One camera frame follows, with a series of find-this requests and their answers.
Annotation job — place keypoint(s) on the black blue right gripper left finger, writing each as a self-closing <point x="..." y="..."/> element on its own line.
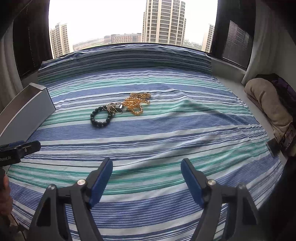
<point x="50" y="219"/>

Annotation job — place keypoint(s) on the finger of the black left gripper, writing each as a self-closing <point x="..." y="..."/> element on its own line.
<point x="29" y="148"/>

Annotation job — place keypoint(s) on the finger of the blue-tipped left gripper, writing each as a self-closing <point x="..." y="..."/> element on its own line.
<point x="16" y="142"/>

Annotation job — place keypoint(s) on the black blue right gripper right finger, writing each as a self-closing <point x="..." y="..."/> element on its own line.
<point x="242" y="220"/>

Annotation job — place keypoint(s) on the person's left hand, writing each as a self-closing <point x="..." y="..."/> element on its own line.
<point x="6" y="199"/>

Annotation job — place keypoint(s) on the long white cardboard box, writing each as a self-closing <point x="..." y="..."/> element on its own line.
<point x="25" y="113"/>

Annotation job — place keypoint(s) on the white left curtain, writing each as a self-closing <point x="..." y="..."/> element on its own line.
<point x="10" y="83"/>

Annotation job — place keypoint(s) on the white curtain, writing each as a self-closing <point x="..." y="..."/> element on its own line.
<point x="273" y="48"/>
<point x="10" y="83"/>

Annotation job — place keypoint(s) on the dark phone at bed edge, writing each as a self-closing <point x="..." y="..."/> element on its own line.
<point x="273" y="146"/>

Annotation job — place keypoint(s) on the striped blue pillow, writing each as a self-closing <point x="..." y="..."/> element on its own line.
<point x="124" y="56"/>

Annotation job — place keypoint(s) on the striped blue green bedsheet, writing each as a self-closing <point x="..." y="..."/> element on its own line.
<point x="146" y="122"/>

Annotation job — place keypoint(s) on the white right curtain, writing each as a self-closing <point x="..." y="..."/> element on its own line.
<point x="273" y="48"/>

